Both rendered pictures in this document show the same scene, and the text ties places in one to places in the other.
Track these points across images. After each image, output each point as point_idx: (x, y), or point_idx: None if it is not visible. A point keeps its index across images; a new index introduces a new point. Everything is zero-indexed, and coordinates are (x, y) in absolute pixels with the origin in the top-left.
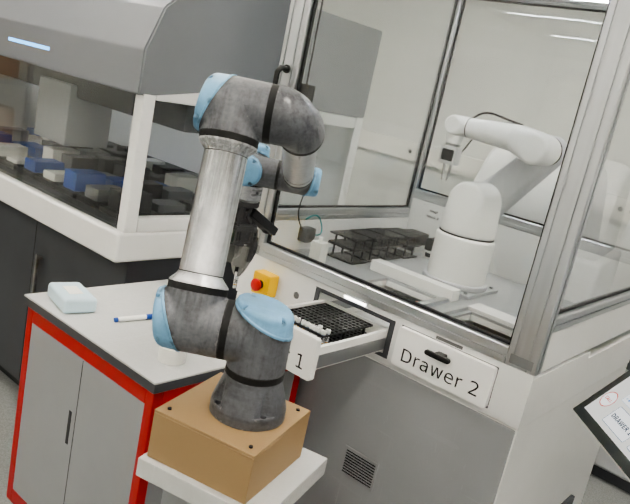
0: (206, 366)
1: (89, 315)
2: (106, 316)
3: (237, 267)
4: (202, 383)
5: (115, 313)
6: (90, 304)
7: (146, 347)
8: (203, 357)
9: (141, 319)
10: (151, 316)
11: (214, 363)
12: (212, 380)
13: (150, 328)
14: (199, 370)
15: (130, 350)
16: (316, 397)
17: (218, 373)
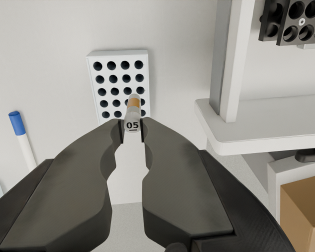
0: (197, 135)
1: (10, 187)
2: (12, 171)
3: (122, 132)
4: (311, 246)
5: None
6: None
7: (122, 170)
8: (174, 124)
9: (27, 139)
10: (21, 126)
11: (195, 121)
12: None
13: (61, 140)
14: (202, 148)
15: (125, 187)
16: None
17: (313, 230)
